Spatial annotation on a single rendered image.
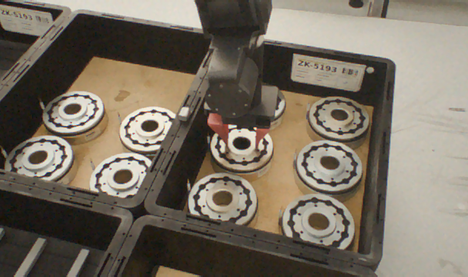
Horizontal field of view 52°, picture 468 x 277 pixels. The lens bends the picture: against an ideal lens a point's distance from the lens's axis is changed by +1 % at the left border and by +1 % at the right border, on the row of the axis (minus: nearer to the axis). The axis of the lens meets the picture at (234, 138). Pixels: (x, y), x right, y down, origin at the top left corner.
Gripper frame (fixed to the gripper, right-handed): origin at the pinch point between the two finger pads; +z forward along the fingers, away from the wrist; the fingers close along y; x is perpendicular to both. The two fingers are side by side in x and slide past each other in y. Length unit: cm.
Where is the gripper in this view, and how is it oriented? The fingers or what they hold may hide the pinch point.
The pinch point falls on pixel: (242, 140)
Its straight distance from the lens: 76.3
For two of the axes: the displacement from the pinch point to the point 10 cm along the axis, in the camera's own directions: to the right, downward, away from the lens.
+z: 0.1, 6.9, 7.3
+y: 9.9, 1.1, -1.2
